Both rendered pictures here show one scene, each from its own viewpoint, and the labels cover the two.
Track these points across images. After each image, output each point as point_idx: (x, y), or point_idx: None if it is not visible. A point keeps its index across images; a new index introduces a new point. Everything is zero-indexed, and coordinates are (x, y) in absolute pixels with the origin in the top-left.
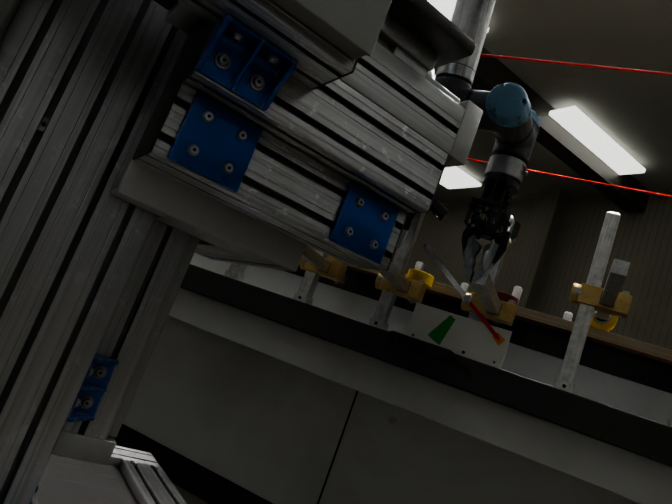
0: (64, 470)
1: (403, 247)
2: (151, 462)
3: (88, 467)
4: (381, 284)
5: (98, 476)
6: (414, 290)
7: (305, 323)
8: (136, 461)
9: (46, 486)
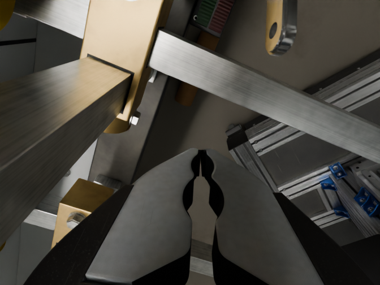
0: (287, 166)
1: (80, 138)
2: (247, 145)
3: (272, 162)
4: (138, 106)
5: (280, 155)
6: (168, 4)
7: (142, 156)
8: (254, 150)
9: (312, 163)
